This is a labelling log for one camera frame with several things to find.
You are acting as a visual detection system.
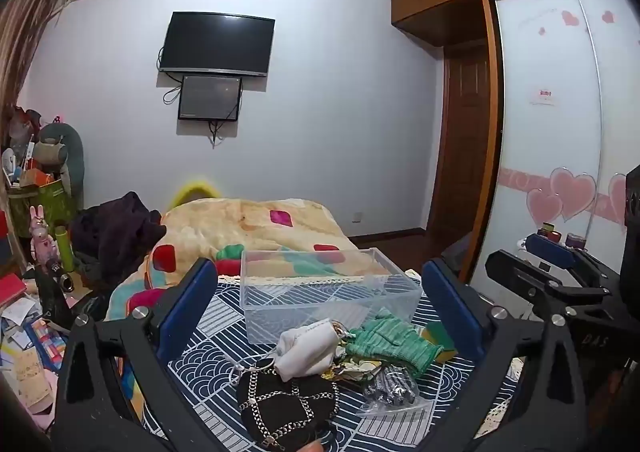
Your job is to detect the blue patterned bed sheet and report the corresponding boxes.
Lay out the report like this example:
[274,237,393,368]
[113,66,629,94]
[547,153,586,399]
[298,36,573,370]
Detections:
[140,277,526,452]

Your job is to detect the yellow patterned blanket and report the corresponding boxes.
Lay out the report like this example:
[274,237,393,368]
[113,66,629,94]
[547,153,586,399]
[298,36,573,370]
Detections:
[102,197,391,323]

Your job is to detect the grey-green plush toy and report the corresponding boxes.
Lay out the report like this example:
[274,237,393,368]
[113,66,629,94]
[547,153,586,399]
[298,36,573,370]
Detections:
[37,122,85,209]

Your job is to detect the striped brown curtain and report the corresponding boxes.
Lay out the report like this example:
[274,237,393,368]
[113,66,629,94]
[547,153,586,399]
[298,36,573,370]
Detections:
[0,0,76,112]

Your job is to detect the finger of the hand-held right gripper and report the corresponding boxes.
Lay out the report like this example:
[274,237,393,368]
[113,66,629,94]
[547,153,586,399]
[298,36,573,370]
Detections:
[485,249,613,320]
[525,233,621,283]

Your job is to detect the black wall television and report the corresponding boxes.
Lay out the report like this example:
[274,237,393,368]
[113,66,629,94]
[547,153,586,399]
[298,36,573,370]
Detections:
[158,10,276,78]

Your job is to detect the green knit glove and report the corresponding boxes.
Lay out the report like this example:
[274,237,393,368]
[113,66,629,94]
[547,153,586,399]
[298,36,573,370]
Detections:
[345,309,445,380]

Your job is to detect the white heart-print wardrobe door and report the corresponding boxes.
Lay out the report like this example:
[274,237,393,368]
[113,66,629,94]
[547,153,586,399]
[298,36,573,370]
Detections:
[574,0,640,233]
[492,0,601,283]

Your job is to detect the pile of assorted toys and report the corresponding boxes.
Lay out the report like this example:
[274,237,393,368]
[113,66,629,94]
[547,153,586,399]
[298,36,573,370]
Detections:
[0,104,57,189]

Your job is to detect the green cardboard box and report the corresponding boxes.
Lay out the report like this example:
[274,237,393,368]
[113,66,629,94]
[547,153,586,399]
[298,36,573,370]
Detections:
[7,179,77,239]

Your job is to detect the dark purple cloth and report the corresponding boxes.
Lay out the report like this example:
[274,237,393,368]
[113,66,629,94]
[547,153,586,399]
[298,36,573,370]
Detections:
[70,192,167,279]

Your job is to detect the green cylinder cup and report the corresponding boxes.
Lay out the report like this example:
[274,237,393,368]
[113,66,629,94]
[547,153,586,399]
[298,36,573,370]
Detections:
[54,226,76,273]

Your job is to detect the black cylindrical speaker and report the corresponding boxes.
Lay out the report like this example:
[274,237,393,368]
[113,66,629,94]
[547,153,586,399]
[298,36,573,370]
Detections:
[46,259,77,293]

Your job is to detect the black knit bag with chain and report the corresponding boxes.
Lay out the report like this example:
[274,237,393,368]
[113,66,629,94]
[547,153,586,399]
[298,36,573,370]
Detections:
[235,364,341,450]

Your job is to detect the yellow ring cushion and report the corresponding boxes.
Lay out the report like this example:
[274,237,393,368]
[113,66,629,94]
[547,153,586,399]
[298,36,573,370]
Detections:
[167,177,224,211]

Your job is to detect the clear bag of grey clips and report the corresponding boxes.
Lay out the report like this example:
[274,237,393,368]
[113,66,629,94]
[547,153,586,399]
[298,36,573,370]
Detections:
[356,364,428,418]

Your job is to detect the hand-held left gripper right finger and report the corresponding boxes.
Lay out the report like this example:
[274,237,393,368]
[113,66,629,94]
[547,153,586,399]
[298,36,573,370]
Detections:
[422,258,591,452]

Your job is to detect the black screen cables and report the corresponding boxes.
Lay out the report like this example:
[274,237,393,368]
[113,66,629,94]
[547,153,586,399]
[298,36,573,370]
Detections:
[161,46,224,149]

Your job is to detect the pink rabbit toy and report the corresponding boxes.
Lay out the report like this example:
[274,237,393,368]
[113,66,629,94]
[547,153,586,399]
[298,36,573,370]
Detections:
[27,206,59,263]

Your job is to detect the yellow sponge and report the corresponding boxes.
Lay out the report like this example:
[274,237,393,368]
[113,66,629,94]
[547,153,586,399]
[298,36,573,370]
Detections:
[419,322,458,364]

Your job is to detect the brown wooden room door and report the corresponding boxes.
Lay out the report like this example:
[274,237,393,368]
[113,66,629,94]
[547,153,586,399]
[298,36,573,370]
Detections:
[427,44,493,239]

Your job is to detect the clear plastic box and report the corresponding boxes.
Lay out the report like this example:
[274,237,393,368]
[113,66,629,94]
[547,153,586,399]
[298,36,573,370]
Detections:
[240,248,423,345]

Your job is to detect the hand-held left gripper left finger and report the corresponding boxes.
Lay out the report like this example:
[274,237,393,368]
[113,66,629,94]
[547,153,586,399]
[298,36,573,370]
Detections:
[52,257,221,452]

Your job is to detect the white cloth pouch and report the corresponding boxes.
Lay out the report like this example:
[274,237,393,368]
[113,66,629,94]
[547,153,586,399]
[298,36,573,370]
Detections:
[274,319,346,383]

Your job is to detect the small black wall monitor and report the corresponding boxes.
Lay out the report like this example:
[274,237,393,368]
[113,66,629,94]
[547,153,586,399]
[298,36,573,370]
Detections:
[178,75,244,123]

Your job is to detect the pile of papers and books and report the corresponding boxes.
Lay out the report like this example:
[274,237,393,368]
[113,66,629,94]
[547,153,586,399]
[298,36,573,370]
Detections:
[0,272,71,425]

